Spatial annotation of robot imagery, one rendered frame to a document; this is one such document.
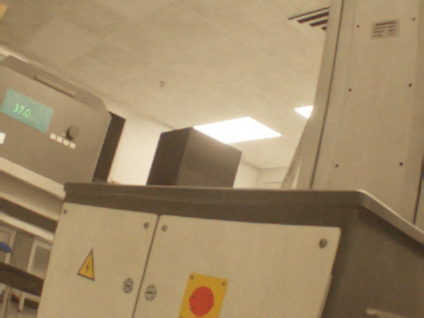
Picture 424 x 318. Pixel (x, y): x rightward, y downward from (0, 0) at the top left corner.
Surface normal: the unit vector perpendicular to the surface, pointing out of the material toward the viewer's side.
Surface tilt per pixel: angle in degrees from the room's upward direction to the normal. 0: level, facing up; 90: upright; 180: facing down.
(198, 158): 90
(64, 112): 90
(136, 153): 90
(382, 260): 90
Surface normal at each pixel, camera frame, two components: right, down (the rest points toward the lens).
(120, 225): -0.68, -0.37
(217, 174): 0.60, -0.07
